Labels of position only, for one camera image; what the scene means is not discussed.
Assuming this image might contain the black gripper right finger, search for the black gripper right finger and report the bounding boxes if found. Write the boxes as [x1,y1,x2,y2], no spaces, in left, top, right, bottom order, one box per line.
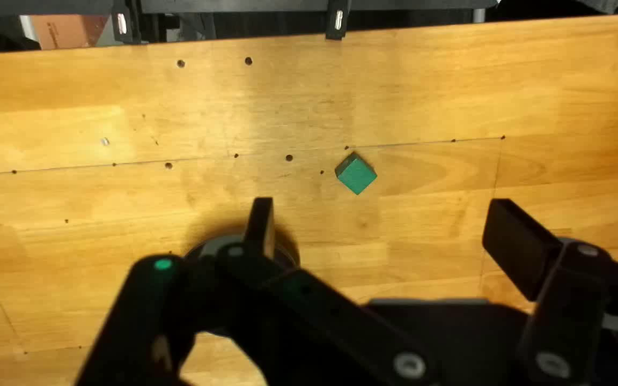
[481,197,618,386]

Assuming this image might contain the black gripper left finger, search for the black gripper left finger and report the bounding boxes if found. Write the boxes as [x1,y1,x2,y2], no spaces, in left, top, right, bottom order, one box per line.
[75,196,444,386]

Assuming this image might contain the green cube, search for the green cube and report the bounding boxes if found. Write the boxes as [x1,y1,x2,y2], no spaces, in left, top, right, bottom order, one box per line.
[334,150,381,197]

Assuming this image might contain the black table clamp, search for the black table clamp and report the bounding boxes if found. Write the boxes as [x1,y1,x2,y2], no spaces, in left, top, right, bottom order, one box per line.
[325,0,354,42]
[110,0,145,46]

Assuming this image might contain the brown cardboard box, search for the brown cardboard box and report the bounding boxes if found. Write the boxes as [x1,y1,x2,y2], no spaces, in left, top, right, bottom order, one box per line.
[30,15,116,51]

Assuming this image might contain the black metal frame bar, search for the black metal frame bar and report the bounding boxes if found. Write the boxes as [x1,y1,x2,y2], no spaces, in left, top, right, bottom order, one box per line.
[0,0,502,20]

